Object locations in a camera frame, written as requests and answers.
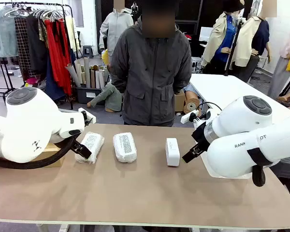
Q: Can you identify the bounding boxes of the black tripod pole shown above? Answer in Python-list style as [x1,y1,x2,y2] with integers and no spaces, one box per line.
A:
[224,17,246,77]

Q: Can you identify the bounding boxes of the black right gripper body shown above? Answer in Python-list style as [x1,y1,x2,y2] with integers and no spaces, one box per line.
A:
[191,122,211,150]

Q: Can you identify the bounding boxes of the dark checked garment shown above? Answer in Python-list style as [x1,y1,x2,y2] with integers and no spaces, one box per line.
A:
[14,16,32,77]

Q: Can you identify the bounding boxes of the brown paper roll spool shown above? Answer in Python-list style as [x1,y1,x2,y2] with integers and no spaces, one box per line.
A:
[183,91,202,116]

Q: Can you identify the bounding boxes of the mannequin in grey hoodie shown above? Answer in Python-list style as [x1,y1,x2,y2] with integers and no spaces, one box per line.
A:
[99,0,134,58]

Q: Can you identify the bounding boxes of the mannequin beige coat blue shirt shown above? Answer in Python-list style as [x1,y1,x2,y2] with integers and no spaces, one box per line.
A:
[201,0,241,75]

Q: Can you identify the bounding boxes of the black plastic stool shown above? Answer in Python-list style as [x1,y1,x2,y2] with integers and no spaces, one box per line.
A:
[270,156,290,198]

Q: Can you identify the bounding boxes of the person in grey jacket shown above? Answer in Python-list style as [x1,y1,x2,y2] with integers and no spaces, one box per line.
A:
[110,0,193,128]

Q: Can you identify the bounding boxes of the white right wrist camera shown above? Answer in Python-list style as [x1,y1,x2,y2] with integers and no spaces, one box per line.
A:
[180,109,201,125]

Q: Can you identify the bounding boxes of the white computer case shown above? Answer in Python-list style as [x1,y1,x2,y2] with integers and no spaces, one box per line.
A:
[191,57,203,73]

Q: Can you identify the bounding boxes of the white unwrapped digital clock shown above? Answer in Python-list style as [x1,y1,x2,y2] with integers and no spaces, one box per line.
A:
[165,137,181,167]

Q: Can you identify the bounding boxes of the mannequin pink top yellow skirt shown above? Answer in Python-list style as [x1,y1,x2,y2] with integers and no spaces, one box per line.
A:
[267,14,290,100]

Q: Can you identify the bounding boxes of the black hanging garment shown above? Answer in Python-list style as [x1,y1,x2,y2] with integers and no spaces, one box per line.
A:
[26,15,49,74]

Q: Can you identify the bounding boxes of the bubble-wrapped clock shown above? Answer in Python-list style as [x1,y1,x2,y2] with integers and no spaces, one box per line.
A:
[74,131,105,164]
[112,131,138,163]

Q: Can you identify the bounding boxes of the clear plastic container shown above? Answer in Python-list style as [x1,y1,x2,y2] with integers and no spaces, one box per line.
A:
[200,152,253,180]

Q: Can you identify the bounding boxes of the bare mannequin legs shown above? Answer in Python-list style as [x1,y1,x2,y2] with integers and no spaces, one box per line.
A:
[277,88,290,112]

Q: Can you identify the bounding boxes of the mannequin cream jacket navy shirt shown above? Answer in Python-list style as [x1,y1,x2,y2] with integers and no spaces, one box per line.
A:
[234,0,272,83]

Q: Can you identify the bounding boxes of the small dark step stool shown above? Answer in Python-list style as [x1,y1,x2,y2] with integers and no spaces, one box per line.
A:
[82,44,94,59]

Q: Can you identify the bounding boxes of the light blue-grey jacket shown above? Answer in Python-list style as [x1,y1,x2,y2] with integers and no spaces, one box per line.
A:
[0,6,19,58]

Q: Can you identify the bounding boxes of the beige paper tube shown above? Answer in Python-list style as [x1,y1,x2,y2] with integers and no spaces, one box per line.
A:
[74,59,84,85]

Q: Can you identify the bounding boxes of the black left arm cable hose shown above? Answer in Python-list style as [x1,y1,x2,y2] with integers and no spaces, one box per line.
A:
[0,134,82,170]

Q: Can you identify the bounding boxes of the red dress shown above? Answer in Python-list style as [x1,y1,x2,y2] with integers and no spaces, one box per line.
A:
[43,18,73,96]

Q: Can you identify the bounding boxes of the open cardboard box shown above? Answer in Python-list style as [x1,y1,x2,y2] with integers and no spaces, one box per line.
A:
[30,142,65,168]

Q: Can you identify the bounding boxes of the black bin holding tubes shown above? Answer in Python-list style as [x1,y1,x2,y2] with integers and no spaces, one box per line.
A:
[75,86,107,105]

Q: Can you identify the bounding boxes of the white work table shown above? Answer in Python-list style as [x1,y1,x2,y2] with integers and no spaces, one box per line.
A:
[190,73,290,121]

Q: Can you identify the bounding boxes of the slanted grey paper tube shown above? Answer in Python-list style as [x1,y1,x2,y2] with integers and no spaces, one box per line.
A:
[65,63,82,88]

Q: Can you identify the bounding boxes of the brown cardboard carton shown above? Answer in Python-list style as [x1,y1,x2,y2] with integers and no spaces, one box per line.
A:
[174,89,187,113]

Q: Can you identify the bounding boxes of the tall grey paper tube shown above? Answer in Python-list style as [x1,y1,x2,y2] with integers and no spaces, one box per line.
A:
[84,56,91,88]

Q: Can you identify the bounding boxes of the white monitor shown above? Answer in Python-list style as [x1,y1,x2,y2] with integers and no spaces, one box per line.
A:
[199,26,215,42]

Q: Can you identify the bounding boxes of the yellow bag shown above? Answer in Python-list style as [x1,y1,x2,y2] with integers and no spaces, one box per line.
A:
[101,49,110,65]

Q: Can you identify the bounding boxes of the mannequin torso green sweater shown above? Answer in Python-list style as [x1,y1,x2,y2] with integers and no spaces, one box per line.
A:
[87,82,123,113]

